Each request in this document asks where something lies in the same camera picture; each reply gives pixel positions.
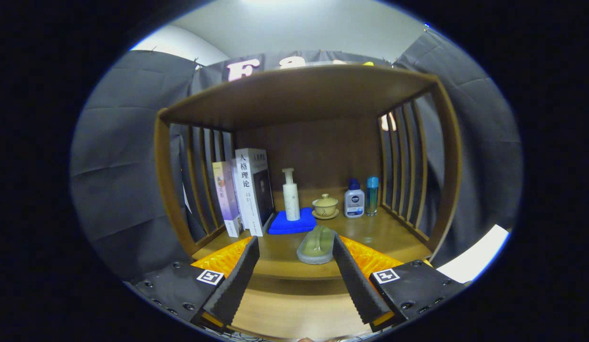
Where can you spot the thick white black book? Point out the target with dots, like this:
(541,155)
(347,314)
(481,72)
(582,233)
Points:
(249,190)

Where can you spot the wooden countertop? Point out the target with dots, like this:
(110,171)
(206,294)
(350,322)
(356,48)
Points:
(380,232)

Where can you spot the black backdrop cloth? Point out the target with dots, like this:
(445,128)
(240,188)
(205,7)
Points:
(123,156)

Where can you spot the wooden cabinet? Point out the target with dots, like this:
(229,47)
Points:
(323,152)

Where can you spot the blue folded cloth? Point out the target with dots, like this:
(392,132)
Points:
(285,225)

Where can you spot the white pump bottle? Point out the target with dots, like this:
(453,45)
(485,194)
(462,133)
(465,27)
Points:
(291,202)

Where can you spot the purple book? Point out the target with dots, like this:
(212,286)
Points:
(226,199)

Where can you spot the slim teal bottle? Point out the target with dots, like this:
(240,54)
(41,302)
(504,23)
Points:
(372,199)

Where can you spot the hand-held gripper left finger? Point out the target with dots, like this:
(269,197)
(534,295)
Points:
(240,273)

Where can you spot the white bottle with blue cap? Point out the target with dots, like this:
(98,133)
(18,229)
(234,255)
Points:
(354,204)

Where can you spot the beige lidded teacup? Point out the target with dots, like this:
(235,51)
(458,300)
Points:
(325,208)

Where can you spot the thin white book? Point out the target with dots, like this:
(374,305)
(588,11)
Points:
(233,180)

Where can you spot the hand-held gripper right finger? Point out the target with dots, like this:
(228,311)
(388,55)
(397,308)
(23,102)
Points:
(354,278)

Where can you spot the wooden drawer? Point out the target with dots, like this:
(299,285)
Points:
(299,308)

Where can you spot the white board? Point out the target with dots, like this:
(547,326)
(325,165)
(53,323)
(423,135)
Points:
(475,256)

